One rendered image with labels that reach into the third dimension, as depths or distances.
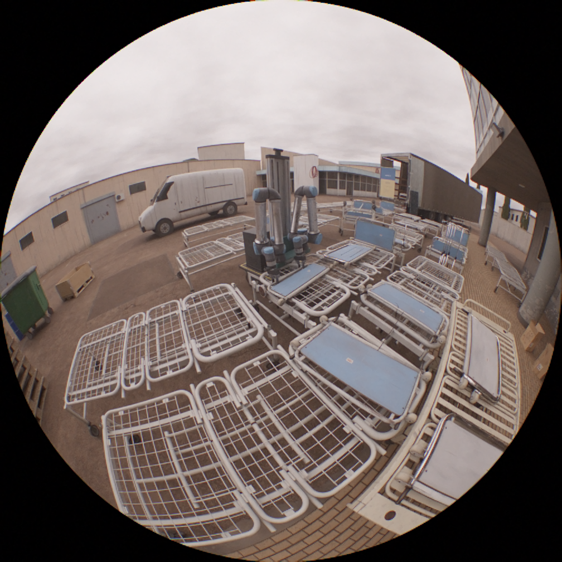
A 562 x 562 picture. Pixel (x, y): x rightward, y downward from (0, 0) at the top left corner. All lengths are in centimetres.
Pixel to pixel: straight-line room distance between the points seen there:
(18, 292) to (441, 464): 642
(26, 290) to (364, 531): 631
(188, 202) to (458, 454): 887
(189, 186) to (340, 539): 930
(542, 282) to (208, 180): 1107
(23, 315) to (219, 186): 889
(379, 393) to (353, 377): 18
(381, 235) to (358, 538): 347
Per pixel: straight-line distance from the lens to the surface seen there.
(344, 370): 103
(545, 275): 470
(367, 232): 311
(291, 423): 147
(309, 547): 161
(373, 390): 102
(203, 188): 860
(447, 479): 104
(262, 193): 170
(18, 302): 586
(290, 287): 165
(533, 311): 480
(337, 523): 155
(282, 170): 228
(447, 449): 104
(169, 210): 808
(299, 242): 192
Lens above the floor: 143
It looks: 31 degrees down
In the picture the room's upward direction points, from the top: 3 degrees counter-clockwise
